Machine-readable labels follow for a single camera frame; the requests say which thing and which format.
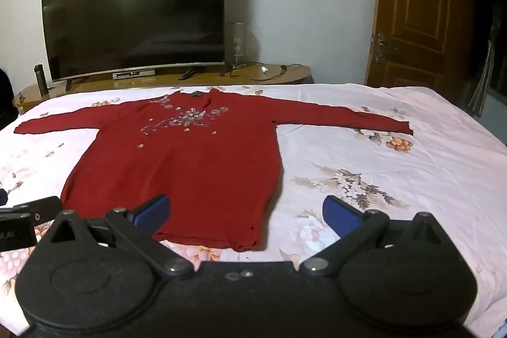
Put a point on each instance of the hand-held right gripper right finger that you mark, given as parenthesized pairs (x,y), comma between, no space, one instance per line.
(340,217)

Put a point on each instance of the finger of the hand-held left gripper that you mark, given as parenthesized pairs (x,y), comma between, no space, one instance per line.
(43,212)

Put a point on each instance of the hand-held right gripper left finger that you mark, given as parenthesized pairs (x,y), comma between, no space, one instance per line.
(153,212)

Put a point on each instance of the red embellished sweater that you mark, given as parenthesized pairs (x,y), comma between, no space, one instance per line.
(190,163)

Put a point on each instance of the white floral bedsheet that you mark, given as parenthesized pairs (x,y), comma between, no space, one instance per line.
(396,171)

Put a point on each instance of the dark object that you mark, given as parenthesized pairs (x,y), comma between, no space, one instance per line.
(4,96)

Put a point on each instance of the dark drink bottle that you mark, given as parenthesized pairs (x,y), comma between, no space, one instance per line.
(40,81)

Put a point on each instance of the silver set-top box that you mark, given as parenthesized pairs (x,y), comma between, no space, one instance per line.
(132,75)

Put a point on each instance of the wooden television stand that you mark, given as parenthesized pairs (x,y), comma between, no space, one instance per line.
(277,77)

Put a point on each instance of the clear glass container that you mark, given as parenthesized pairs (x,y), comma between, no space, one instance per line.
(236,43)

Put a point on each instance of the hanging dark cloth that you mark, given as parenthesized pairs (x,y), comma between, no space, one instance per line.
(485,76)

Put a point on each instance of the black curved television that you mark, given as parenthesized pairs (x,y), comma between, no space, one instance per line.
(134,5)

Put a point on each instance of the brown wooden door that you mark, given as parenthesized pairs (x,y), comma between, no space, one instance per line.
(416,5)

